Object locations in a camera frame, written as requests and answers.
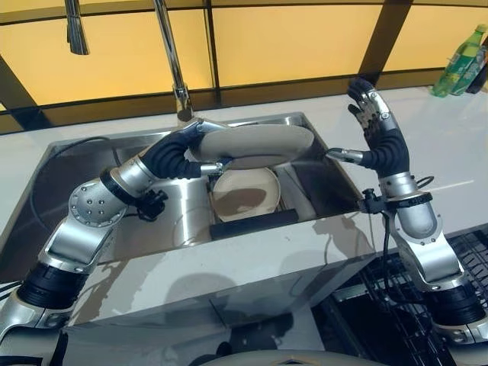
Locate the black dishwasher rack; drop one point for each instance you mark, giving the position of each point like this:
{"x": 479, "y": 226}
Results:
{"x": 415, "y": 301}

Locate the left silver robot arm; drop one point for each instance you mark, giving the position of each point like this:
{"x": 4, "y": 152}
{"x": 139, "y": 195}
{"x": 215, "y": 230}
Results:
{"x": 76, "y": 236}

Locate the chrome faucet spray head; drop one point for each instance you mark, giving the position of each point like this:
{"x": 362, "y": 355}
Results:
{"x": 77, "y": 26}

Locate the chrome kitchen faucet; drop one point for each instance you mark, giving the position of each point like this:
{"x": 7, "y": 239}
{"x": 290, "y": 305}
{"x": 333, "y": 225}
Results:
{"x": 173, "y": 57}

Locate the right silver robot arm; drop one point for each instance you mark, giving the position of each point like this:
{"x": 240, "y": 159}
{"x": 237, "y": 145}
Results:
{"x": 423, "y": 248}

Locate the large beige plate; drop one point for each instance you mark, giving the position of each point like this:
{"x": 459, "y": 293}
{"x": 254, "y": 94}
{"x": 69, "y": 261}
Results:
{"x": 255, "y": 146}

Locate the green plastic bottle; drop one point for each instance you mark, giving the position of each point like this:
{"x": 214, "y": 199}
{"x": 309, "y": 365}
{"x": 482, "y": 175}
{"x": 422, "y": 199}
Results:
{"x": 459, "y": 65}

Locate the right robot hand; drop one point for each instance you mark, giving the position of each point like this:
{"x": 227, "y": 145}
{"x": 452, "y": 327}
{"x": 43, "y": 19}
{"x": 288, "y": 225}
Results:
{"x": 385, "y": 148}

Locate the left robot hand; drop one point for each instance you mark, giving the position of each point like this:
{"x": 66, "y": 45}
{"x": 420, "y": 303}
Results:
{"x": 167, "y": 156}

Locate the dark bottle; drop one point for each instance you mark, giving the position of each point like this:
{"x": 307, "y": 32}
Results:
{"x": 479, "y": 78}

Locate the beige plate with brown stain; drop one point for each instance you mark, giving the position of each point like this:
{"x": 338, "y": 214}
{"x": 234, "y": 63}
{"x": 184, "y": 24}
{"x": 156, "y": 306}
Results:
{"x": 246, "y": 194}

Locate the stainless steel sink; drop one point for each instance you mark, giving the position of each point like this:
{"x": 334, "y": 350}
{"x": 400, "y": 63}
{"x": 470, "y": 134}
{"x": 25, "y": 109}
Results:
{"x": 183, "y": 198}

